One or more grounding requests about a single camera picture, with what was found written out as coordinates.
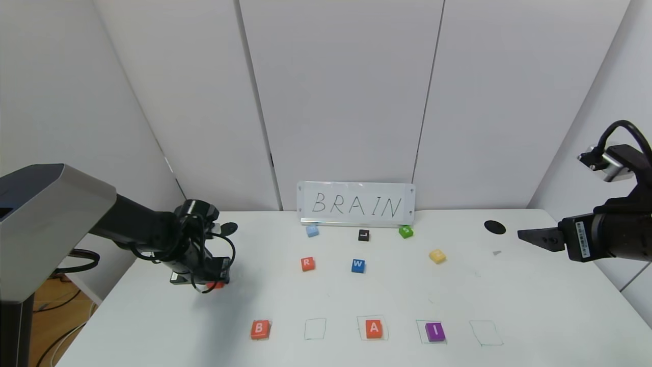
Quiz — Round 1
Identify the black right camera cable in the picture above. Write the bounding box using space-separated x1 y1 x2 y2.
595 120 652 170

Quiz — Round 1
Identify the black floor cable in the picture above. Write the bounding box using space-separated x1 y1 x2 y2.
35 326 82 367
35 283 83 314

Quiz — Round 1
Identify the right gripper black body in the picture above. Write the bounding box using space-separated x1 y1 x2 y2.
558 213 652 263

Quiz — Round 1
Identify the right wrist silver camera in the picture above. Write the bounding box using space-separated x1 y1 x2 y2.
577 144 640 183

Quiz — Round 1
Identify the white floor cable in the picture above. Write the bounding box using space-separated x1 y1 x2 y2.
50 320 91 367

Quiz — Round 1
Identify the white BRAIN sign board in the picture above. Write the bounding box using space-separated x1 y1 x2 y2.
297 181 416 228

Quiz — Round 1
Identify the thin black left wrist cable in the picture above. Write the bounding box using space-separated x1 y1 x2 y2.
130 214 236 295

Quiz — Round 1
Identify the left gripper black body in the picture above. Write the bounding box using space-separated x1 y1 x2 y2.
170 240 230 285

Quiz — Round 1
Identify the thick black braided cable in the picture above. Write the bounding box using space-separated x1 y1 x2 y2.
51 248 101 276

